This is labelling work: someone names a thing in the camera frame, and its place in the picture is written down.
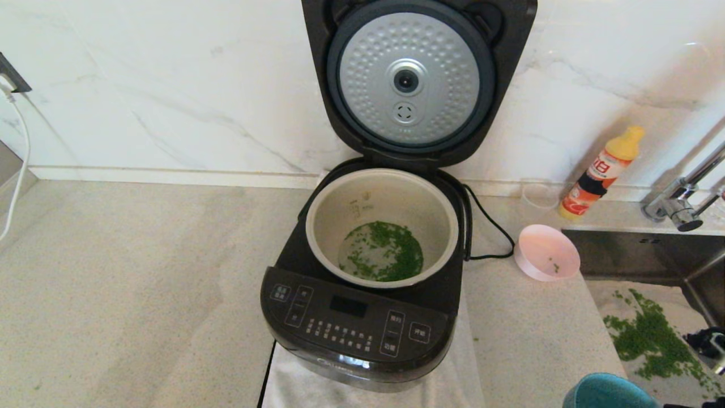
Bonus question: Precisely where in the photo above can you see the blue bowl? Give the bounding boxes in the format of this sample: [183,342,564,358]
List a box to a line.
[562,372,660,408]

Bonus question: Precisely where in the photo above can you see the pink bowl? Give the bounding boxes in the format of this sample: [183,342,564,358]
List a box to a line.
[514,224,581,282]

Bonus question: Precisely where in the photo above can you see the black rice cooker lid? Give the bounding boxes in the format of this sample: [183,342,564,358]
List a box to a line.
[301,0,539,169]

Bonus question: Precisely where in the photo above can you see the black rice cooker body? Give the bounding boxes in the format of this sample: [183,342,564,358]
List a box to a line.
[260,159,474,393]

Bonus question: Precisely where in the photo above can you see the spilled green grains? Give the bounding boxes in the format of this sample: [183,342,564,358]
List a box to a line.
[603,288,725,397]

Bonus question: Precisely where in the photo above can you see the steel sink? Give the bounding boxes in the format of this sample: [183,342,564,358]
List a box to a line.
[561,228,725,408]

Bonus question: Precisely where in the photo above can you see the chrome faucet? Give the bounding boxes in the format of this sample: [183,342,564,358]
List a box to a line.
[641,142,725,233]

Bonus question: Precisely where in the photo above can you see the orange yellow detergent bottle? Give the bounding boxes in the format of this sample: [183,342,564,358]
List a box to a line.
[558,126,647,220]

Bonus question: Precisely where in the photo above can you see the clear glass cup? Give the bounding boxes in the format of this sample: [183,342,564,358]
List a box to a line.
[520,178,561,210]

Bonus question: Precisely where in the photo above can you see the white cloth mat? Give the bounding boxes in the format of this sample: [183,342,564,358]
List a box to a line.
[262,309,488,408]

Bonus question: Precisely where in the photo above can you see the black strip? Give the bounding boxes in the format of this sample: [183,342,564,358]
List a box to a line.
[256,342,277,408]

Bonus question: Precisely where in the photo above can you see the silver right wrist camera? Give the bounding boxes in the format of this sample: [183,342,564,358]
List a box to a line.
[711,333,725,376]

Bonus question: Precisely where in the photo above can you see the black power cable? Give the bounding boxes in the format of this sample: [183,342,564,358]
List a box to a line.
[462,184,516,261]

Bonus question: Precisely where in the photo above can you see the white charger cable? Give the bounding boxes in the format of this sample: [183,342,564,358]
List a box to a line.
[0,85,30,241]

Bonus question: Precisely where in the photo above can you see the grey wall outlet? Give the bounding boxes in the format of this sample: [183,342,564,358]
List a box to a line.
[0,52,32,94]

